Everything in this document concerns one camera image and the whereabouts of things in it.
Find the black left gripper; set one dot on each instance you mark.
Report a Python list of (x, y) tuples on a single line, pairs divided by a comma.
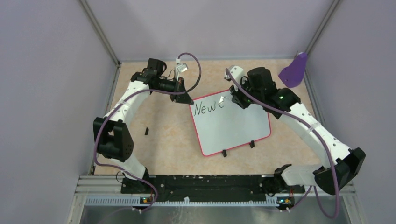
[(185, 98)]

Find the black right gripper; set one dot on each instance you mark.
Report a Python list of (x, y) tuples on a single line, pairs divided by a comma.
[(237, 98)]

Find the pink framed whiteboard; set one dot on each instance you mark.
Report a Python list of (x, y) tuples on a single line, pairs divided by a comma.
[(221, 124)]

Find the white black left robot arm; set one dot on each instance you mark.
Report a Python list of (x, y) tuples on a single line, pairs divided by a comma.
[(111, 132)]

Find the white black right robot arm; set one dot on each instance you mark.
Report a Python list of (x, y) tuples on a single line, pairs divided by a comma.
[(339, 163)]

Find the purple marker holder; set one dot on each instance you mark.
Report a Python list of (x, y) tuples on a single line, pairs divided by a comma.
[(293, 74)]

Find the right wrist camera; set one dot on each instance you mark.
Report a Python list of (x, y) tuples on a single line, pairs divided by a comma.
[(237, 73)]

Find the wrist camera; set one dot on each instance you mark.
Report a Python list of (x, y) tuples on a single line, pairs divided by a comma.
[(180, 68), (237, 73)]

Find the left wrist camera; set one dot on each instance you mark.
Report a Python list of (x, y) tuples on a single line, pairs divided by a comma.
[(180, 68)]

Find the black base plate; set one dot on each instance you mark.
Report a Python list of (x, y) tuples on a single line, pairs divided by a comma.
[(209, 188)]

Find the aluminium frame rail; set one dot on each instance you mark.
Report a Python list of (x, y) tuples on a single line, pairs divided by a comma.
[(99, 185)]

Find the white cable duct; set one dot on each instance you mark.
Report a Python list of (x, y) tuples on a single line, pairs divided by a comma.
[(137, 201)]

